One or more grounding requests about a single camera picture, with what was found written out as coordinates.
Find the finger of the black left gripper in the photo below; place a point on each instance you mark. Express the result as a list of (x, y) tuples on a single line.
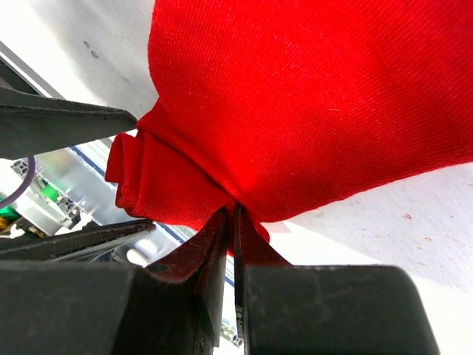
[(79, 242), (31, 124)]

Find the aluminium frame rail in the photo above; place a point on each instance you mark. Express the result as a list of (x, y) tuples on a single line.
[(78, 178)]

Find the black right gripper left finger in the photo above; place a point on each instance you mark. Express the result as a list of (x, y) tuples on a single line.
[(79, 305)]

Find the red Santa sock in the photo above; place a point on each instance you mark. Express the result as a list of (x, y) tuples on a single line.
[(286, 106)]

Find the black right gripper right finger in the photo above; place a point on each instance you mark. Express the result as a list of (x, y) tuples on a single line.
[(286, 309)]

